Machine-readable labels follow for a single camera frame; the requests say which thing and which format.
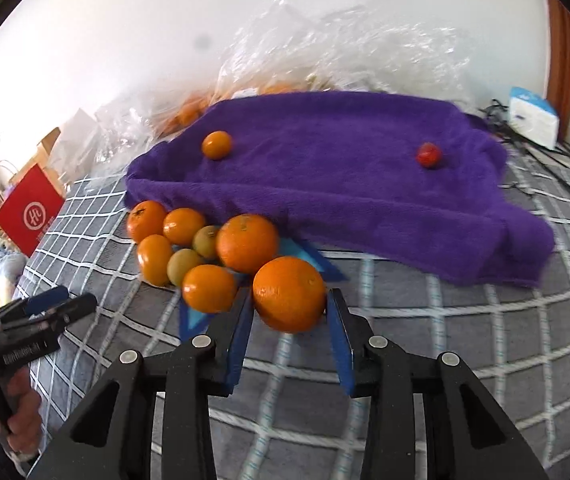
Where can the blue white box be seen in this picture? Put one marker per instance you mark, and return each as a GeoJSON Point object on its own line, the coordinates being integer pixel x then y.
{"type": "Point", "coordinates": [533, 117]}

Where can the purple towel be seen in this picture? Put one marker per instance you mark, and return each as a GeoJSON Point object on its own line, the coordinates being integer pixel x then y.
{"type": "Point", "coordinates": [340, 169]}

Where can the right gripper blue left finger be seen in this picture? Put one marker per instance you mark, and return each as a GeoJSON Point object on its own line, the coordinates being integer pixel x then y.
{"type": "Point", "coordinates": [236, 351]}

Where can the white plastic bag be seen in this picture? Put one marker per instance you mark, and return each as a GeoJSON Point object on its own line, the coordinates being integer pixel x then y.
{"type": "Point", "coordinates": [73, 154]}

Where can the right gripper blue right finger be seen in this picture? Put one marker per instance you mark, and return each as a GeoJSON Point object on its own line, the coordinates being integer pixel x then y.
{"type": "Point", "coordinates": [338, 321]}

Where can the large orange with stem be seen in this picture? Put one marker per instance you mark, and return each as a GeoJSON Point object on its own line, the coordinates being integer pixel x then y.
{"type": "Point", "coordinates": [144, 220]}

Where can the oval orange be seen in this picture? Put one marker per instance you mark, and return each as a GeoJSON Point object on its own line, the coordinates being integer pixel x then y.
{"type": "Point", "coordinates": [209, 289]}

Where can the small orange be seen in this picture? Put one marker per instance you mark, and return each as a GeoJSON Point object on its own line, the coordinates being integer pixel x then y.
{"type": "Point", "coordinates": [217, 145]}
{"type": "Point", "coordinates": [181, 225]}

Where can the small red tomato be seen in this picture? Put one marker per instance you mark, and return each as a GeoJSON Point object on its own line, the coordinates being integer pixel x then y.
{"type": "Point", "coordinates": [429, 155]}

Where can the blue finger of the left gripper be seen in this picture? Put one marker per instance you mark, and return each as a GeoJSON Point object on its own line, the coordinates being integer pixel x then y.
{"type": "Point", "coordinates": [46, 300]}

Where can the small orange front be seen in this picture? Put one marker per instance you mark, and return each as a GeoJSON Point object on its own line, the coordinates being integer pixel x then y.
{"type": "Point", "coordinates": [217, 145]}

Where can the clear bag left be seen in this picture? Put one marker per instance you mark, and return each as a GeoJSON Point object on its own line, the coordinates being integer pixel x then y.
{"type": "Point", "coordinates": [128, 126]}

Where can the green kiwi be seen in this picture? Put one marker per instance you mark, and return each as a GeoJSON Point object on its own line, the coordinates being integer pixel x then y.
{"type": "Point", "coordinates": [204, 242]}
{"type": "Point", "coordinates": [180, 263]}

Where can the grey checked tablecloth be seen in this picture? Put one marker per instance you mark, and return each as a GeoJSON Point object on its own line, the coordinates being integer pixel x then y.
{"type": "Point", "coordinates": [450, 382]}

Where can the person's left hand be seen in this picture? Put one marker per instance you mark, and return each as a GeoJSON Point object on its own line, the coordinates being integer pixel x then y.
{"type": "Point", "coordinates": [24, 432]}

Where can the red paper bag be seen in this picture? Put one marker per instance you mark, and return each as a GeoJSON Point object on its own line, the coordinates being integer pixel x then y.
{"type": "Point", "coordinates": [30, 209]}

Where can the cardboard box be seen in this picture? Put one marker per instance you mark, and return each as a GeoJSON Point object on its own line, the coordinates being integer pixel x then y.
{"type": "Point", "coordinates": [40, 158]}

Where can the clear bag of oranges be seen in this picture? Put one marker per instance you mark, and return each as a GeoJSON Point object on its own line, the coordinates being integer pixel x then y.
{"type": "Point", "coordinates": [362, 48]}

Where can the brown wooden door frame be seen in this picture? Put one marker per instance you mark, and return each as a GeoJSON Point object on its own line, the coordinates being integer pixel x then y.
{"type": "Point", "coordinates": [558, 81]}

